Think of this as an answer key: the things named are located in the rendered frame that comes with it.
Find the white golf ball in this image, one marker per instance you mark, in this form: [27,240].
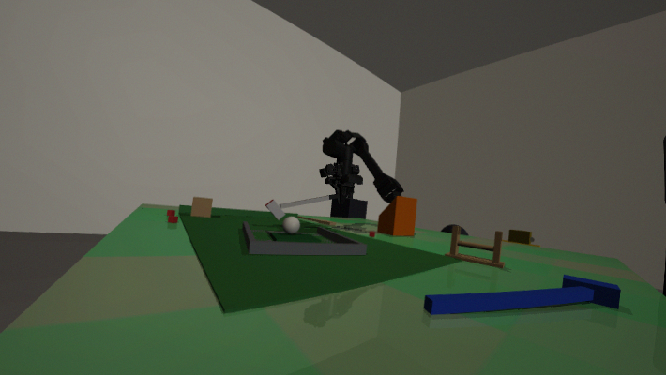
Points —
[291,225]

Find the dark green flat mat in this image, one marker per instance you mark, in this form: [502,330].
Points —
[243,281]

